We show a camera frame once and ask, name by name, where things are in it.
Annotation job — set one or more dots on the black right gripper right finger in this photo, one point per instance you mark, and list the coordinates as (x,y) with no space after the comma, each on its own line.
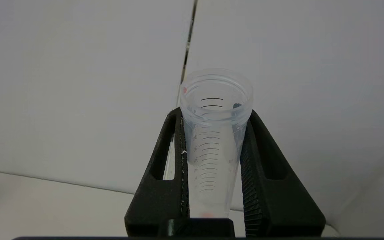
(278,206)

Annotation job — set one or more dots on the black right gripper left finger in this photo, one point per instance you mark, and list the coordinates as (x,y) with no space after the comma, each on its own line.
(160,203)

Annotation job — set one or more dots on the red liquid test tube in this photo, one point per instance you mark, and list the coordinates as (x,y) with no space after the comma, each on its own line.
(215,150)

